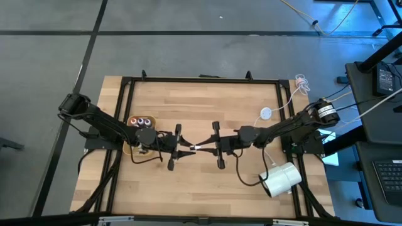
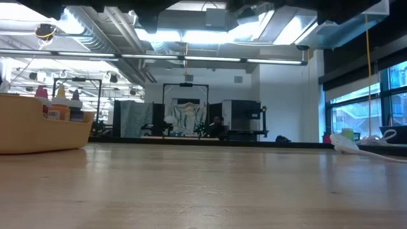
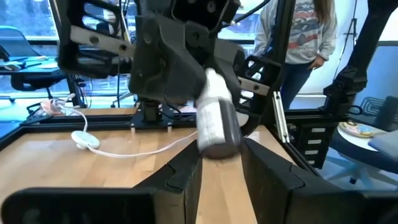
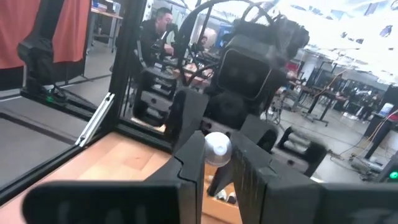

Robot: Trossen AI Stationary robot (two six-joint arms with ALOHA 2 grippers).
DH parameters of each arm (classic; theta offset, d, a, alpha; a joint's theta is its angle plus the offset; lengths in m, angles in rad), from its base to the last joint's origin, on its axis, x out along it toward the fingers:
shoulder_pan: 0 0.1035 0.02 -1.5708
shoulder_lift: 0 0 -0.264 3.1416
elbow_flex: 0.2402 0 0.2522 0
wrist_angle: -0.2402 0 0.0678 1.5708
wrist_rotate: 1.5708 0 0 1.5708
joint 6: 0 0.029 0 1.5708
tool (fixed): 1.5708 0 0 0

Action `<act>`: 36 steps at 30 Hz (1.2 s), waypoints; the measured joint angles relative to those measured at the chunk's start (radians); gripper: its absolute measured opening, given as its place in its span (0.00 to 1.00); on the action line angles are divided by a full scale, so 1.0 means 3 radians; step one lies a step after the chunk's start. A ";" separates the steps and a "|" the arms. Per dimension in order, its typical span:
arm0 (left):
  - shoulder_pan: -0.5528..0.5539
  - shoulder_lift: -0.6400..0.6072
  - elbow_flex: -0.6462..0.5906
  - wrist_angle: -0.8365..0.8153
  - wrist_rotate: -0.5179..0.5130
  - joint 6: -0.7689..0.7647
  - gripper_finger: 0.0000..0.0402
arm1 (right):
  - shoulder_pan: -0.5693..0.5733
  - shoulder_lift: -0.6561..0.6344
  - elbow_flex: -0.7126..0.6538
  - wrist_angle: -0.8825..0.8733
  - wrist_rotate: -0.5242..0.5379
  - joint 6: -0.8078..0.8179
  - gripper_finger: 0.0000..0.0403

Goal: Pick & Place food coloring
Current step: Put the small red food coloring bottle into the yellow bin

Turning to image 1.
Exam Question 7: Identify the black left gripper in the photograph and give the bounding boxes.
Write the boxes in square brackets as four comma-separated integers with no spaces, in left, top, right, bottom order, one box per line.
[156,124,197,171]

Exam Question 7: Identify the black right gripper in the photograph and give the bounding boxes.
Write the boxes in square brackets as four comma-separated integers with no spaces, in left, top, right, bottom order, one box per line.
[194,121,241,170]

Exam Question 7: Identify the yellow plastic bin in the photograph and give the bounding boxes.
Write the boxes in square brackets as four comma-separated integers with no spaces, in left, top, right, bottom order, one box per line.
[122,114,158,157]

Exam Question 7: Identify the white round puck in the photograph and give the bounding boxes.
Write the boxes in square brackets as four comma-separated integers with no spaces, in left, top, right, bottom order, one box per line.
[260,107,273,121]

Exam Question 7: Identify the black aluminium crossbar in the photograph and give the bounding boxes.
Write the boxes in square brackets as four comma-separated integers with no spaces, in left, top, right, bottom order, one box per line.
[0,212,402,226]

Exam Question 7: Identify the black side desk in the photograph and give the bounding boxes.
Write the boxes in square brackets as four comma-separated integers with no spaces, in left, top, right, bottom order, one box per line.
[345,61,402,223]

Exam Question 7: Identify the black chair leg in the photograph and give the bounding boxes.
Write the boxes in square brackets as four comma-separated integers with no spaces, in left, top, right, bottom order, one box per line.
[0,137,25,152]

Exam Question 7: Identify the black keyboard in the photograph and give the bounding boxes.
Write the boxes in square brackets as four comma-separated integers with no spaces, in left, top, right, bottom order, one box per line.
[372,159,402,205]

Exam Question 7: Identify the black power adapter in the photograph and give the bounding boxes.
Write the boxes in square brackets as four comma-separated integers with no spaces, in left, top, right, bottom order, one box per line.
[372,63,396,97]

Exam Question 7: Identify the black pole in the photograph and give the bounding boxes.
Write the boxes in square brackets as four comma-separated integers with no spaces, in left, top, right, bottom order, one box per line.
[356,39,402,72]

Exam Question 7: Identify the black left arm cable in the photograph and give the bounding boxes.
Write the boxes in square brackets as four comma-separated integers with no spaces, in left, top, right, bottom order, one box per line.
[129,137,164,164]

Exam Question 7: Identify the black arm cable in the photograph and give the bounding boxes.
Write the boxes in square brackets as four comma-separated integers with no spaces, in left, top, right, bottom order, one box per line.
[234,147,269,187]
[129,137,164,164]

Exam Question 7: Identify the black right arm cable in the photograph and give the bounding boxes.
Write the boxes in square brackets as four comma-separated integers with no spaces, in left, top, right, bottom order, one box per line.
[234,147,269,187]

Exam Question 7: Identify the black table frame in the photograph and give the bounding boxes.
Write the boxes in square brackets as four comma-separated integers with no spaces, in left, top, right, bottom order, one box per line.
[70,69,335,220]

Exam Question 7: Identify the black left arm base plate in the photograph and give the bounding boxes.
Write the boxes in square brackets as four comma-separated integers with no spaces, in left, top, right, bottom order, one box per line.
[84,126,124,151]

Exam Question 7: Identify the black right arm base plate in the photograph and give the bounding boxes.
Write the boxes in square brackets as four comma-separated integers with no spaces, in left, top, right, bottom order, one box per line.
[280,131,325,155]

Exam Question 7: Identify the yellow floor cable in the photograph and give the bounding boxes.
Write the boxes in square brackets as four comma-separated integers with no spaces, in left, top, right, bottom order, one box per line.
[279,0,361,36]

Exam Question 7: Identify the white desk cable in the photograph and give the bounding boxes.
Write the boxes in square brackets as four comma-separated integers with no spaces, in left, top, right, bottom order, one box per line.
[340,90,402,125]

